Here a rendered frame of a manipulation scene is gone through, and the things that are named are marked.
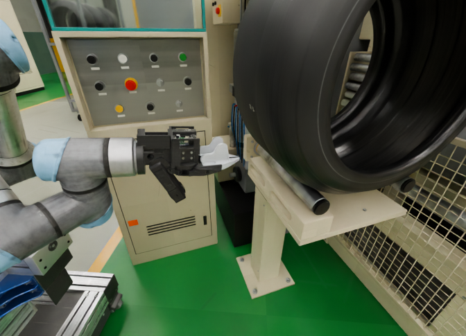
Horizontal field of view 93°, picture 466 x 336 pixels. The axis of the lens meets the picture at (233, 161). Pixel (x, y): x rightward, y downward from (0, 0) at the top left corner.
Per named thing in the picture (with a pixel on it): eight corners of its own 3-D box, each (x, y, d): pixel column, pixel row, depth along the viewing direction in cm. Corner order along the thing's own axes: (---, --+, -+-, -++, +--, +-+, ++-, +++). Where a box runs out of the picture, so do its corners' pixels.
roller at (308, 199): (268, 141, 81) (265, 152, 83) (256, 141, 79) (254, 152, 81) (333, 200, 52) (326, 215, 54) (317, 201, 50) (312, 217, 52)
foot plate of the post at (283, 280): (236, 258, 143) (236, 256, 142) (273, 247, 150) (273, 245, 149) (252, 299, 121) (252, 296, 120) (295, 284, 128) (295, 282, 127)
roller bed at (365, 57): (333, 121, 105) (349, 51, 91) (358, 118, 109) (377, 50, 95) (367, 136, 89) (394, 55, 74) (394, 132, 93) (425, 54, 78)
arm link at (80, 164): (55, 167, 44) (41, 128, 39) (117, 164, 47) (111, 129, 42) (41, 195, 38) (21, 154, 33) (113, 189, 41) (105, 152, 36)
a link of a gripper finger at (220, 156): (246, 145, 46) (202, 145, 43) (242, 170, 49) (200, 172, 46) (241, 139, 48) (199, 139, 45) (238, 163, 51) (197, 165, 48)
